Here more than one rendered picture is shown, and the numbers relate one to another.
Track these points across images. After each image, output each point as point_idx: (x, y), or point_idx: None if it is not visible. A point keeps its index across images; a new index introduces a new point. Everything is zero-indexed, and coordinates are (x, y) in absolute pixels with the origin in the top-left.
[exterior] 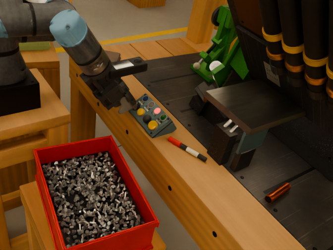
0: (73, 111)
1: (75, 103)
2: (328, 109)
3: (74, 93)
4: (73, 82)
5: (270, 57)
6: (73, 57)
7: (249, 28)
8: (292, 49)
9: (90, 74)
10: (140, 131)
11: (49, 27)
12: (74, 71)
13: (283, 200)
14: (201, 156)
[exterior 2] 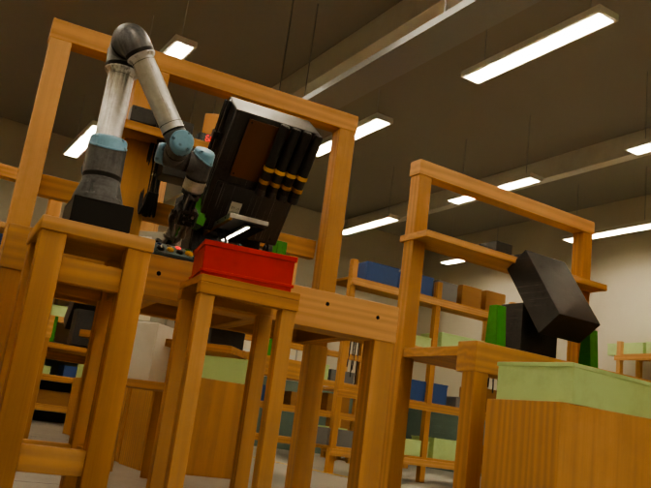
0: (2, 317)
1: (12, 300)
2: (272, 218)
3: (11, 286)
4: (10, 271)
5: (265, 183)
6: (204, 176)
7: (236, 176)
8: (284, 173)
9: (201, 192)
10: (182, 260)
11: (203, 152)
12: (23, 252)
13: None
14: None
